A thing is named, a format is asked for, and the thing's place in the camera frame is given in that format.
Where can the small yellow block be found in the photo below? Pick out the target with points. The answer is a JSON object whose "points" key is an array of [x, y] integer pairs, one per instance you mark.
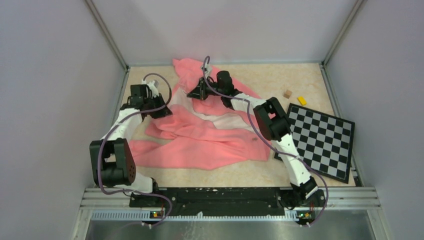
{"points": [[302, 101]]}

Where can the small wooden cube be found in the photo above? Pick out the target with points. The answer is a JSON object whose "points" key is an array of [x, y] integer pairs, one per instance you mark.
{"points": [[287, 94]]}

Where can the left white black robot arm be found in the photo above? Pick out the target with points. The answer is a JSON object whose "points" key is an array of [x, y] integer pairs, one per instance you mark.
{"points": [[113, 166]]}

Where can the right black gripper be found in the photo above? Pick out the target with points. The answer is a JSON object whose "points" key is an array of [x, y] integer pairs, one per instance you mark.
{"points": [[200, 92]]}

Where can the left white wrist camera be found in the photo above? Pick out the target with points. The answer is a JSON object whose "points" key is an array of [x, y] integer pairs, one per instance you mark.
{"points": [[152, 88]]}

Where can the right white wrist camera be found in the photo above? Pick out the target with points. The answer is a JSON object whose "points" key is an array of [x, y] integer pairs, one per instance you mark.
{"points": [[206, 70]]}

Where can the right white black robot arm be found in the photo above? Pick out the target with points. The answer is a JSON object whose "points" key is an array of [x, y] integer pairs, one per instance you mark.
{"points": [[270, 122]]}

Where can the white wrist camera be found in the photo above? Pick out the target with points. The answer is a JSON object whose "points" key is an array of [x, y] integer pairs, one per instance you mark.
{"points": [[206, 70], [152, 88]]}

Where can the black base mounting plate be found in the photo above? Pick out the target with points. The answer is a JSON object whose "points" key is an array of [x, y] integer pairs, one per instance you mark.
{"points": [[227, 201]]}

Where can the aluminium front rail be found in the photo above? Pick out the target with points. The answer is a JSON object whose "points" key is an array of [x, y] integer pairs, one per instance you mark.
{"points": [[116, 207]]}

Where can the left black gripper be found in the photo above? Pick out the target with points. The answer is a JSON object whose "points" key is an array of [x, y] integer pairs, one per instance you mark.
{"points": [[163, 112]]}

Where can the pink zip-up jacket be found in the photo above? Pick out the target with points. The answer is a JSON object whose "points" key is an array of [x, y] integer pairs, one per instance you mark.
{"points": [[200, 134]]}

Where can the black white checkerboard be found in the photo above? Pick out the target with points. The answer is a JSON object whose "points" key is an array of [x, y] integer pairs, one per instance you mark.
{"points": [[324, 142]]}

